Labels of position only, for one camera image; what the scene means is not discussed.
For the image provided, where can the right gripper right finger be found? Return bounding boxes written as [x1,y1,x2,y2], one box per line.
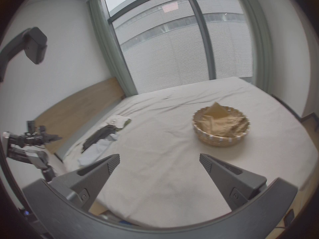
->
[199,153,267,212]

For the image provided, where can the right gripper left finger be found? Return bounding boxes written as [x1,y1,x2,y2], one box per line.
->
[51,154,120,212]

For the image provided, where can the tan shorts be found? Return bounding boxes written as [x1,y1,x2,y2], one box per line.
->
[197,102,249,136]

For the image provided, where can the round woven basket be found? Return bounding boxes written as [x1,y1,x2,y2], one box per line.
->
[192,106,251,148]

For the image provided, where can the bed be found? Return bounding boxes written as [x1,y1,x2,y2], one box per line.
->
[34,77,315,227]

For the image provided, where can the pile of clothes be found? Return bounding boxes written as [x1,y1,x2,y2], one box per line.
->
[78,115,131,168]

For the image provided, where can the grey-green curtain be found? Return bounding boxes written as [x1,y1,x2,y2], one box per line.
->
[233,0,275,95]
[87,0,139,98]

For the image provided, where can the window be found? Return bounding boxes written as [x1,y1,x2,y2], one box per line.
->
[101,0,258,94]

